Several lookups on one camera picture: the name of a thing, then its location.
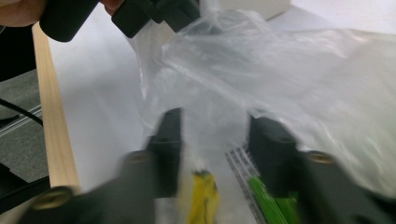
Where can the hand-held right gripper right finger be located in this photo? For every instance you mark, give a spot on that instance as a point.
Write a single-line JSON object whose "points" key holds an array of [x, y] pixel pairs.
{"points": [[274, 155]]}

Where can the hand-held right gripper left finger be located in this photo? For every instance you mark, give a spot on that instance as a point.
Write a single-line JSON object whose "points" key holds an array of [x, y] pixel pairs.
{"points": [[168, 155]]}

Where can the metal floor rail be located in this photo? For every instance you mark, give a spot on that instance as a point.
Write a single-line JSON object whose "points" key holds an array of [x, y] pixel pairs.
{"points": [[18, 124]]}

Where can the small yellow packet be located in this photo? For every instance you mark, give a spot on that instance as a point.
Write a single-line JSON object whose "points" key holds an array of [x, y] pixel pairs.
{"points": [[204, 199]]}

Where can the clear plastic bag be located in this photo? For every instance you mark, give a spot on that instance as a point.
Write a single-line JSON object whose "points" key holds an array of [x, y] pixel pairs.
{"points": [[280, 77]]}

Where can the green snack packet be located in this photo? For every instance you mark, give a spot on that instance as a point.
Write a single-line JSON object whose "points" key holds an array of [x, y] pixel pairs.
{"points": [[271, 208]]}

